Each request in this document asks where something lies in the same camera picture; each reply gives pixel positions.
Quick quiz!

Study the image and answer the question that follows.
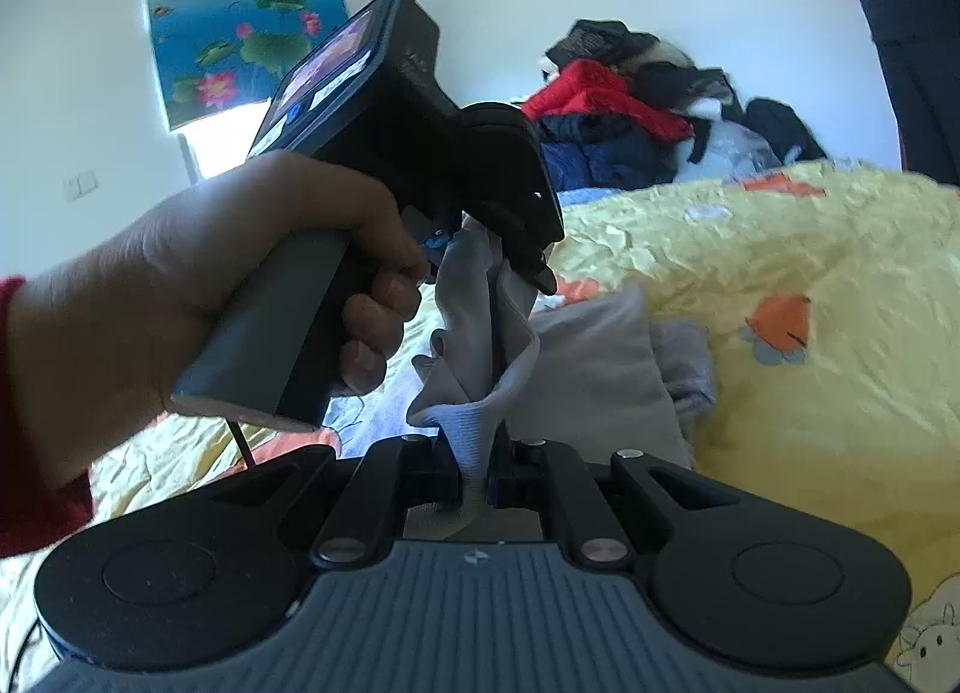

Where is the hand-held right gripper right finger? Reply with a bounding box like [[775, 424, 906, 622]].
[[486, 438, 745, 566]]

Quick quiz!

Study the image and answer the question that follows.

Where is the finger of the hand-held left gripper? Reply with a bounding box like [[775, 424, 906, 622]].
[[421, 224, 457, 285], [459, 103, 566, 294]]

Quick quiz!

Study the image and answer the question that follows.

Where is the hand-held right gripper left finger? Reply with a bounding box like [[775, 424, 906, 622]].
[[201, 433, 463, 568]]

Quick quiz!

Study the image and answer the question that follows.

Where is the pale grey ribbed garment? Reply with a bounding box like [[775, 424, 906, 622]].
[[405, 213, 542, 541]]

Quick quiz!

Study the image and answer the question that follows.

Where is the person's left forearm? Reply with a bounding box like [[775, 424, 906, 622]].
[[0, 276, 96, 559]]

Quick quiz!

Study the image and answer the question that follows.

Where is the pile of jackets and clothes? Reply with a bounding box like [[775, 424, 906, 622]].
[[520, 18, 785, 193]]

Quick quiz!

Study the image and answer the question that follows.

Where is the person's left hand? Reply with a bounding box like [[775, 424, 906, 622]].
[[9, 151, 430, 493]]

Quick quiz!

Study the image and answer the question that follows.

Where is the blue blanket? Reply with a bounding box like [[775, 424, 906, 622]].
[[559, 186, 632, 208]]

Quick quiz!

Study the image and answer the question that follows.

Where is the lotus print roller blind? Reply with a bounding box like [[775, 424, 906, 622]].
[[140, 0, 350, 133]]

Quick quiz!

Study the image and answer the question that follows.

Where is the window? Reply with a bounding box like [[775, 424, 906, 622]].
[[178, 100, 272, 182]]

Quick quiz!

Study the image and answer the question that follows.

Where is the grey folded garment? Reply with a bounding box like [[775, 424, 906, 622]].
[[649, 320, 718, 433]]

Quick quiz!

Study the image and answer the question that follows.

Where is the black backpack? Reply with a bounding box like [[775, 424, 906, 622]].
[[744, 97, 830, 165]]

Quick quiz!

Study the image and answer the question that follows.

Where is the yellow floral blanket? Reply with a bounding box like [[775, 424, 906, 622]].
[[0, 159, 960, 693]]

